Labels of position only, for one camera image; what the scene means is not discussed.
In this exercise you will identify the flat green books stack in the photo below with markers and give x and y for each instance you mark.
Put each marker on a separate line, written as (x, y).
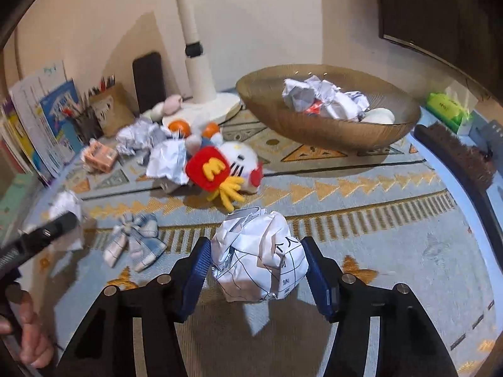
(16, 204)

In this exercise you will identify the black mesh pen holder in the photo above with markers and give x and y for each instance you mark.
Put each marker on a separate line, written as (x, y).
(86, 125)

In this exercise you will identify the pink small box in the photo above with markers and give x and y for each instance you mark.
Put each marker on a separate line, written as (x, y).
(99, 157)

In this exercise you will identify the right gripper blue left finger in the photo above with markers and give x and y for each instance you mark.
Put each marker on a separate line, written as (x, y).
(103, 342)

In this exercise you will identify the orange snack packet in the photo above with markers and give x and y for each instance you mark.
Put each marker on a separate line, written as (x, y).
(314, 109)

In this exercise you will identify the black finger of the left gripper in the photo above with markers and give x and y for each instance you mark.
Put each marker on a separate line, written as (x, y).
(28, 245)

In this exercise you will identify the large paper ball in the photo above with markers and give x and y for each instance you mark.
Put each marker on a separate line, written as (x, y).
(255, 257)

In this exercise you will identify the small paper ball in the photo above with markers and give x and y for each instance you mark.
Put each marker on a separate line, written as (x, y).
(67, 201)

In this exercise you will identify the black smartphone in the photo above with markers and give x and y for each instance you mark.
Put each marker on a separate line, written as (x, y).
(149, 80)

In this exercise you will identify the plaid fabric bow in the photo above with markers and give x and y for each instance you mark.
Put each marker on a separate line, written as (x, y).
(139, 233)

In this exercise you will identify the paper ball top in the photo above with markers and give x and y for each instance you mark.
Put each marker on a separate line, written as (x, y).
(143, 134)

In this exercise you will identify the Hello Kitty plush toy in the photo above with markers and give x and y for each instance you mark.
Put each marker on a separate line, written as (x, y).
(225, 170)

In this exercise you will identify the black wall television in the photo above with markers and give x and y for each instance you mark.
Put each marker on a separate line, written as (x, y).
(463, 34)

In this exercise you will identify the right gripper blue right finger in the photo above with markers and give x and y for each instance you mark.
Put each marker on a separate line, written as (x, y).
(409, 344)

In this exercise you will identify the paper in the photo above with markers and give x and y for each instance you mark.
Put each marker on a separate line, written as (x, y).
(337, 104)

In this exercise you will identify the patterned blue table mat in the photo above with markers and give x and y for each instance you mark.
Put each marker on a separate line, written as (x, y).
(256, 315)

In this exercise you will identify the white desk lamp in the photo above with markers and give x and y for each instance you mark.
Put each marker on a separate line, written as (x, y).
(206, 103)

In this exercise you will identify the brown paper pen holder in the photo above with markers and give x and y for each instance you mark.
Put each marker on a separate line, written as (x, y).
(112, 110)

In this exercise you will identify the three-ball dango plush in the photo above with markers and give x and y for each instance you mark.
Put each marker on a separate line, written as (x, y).
(379, 116)

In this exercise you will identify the orange fruit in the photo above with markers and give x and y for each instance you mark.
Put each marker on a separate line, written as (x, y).
(181, 127)
(210, 130)

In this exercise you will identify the upright blue white books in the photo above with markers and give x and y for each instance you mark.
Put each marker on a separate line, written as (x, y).
(46, 102)

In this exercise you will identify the green tissue box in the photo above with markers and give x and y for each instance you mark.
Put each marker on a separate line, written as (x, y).
(453, 115)

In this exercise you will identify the amber ribbed glass bowl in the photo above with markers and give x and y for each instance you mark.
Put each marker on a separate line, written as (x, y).
(261, 92)

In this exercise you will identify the person's left hand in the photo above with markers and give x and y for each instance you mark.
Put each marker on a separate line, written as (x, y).
(36, 349)

